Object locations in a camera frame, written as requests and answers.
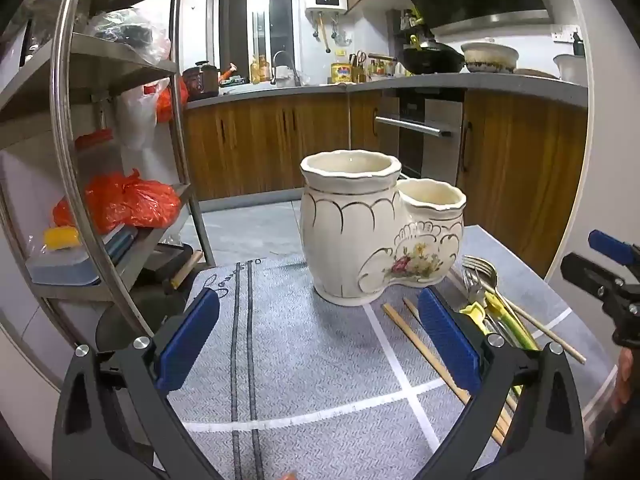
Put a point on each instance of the built-in oven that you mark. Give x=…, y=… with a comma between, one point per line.
x=420, y=132

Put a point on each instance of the yellow cooking oil bottle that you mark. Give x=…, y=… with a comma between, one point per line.
x=342, y=72

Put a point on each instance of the clear plastic bag dark contents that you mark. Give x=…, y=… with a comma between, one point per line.
x=131, y=30

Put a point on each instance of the white wall socket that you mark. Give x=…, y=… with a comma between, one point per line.
x=562, y=34

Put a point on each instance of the orange plastic bag on shelf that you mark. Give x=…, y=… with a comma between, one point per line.
x=120, y=201

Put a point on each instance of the yellow plastic spoon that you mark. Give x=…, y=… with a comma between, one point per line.
x=472, y=311

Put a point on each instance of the wooden kitchen cabinets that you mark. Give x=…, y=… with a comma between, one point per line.
x=260, y=145

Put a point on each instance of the black wok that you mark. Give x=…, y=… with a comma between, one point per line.
x=432, y=59

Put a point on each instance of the dark pressure cooker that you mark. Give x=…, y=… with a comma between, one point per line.
x=201, y=80

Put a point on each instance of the cream floral ceramic utensil holder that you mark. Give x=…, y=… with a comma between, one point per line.
x=370, y=230

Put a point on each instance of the chrome kitchen faucet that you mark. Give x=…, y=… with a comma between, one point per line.
x=286, y=66

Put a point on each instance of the blue lid storage box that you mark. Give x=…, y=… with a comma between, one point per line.
x=62, y=266

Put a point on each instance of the amber glass bottles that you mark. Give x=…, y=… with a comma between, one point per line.
x=260, y=68

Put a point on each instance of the grey mat with white lines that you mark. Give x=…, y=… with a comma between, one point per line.
x=310, y=375

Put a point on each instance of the white cooking pot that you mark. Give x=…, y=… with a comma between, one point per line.
x=490, y=58

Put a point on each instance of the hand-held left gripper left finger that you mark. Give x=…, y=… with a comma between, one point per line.
x=187, y=342

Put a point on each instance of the white plastic bag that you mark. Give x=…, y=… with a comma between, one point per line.
x=135, y=112

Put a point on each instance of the grey kitchen countertop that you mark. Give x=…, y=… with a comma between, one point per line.
x=500, y=84

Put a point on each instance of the wooden chopstick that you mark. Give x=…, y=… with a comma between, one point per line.
x=550, y=335
x=411, y=307
x=425, y=355

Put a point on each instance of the metal shelf rack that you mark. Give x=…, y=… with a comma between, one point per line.
x=125, y=67

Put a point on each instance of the hanging orange plastic bag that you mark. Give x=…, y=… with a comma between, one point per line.
x=167, y=102

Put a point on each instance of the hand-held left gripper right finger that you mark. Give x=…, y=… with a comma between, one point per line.
x=447, y=342

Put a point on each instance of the silver metal fork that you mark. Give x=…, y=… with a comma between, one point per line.
x=471, y=282

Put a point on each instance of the yellow plastic item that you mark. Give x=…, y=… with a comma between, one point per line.
x=62, y=238

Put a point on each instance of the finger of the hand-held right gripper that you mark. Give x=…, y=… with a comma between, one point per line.
x=607, y=246
x=590, y=275

